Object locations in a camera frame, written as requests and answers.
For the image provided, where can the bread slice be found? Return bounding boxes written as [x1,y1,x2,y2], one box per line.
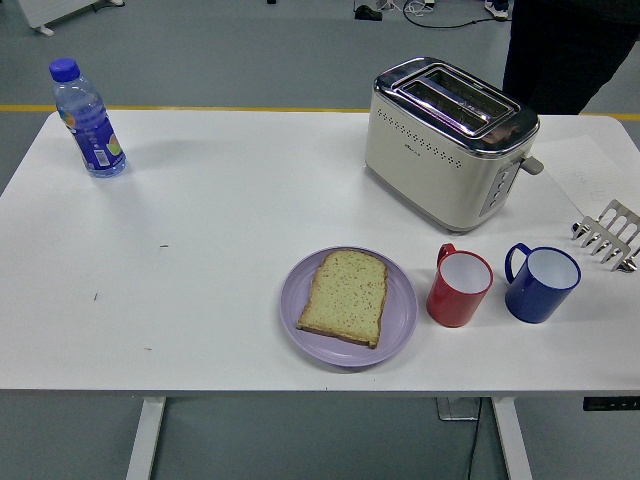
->
[295,249,390,350]

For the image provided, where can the purple plate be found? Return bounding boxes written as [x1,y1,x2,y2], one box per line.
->
[278,243,419,369]

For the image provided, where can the cream and chrome toaster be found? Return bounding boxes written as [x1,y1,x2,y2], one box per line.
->
[363,56,545,235]

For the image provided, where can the red mug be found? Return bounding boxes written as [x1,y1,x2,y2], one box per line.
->
[425,242,495,329]

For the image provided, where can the blue mug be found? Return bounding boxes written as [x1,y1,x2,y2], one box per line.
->
[503,242,583,325]

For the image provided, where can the clear water bottle blue label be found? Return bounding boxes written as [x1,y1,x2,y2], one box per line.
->
[47,57,128,180]

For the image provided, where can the white paper sheet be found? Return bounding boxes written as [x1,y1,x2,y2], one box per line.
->
[544,134,640,216]

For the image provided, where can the white table leg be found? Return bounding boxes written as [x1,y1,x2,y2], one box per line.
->
[489,398,534,480]
[124,397,167,480]

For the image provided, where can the metal toast rack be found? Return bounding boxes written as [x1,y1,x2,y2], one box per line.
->
[569,198,640,275]

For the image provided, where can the person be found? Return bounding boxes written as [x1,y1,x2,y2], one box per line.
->
[502,0,640,117]

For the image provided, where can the black table control panel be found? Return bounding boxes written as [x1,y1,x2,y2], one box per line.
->
[582,397,640,413]

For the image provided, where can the white floor unit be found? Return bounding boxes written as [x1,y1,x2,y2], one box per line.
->
[17,0,126,37]

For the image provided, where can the clear bracket under table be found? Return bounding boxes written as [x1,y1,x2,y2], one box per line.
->
[435,398,482,422]

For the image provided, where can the black floor cable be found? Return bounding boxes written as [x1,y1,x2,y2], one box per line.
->
[402,8,509,29]

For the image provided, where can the black cable under table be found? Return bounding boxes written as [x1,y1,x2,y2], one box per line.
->
[466,399,484,480]

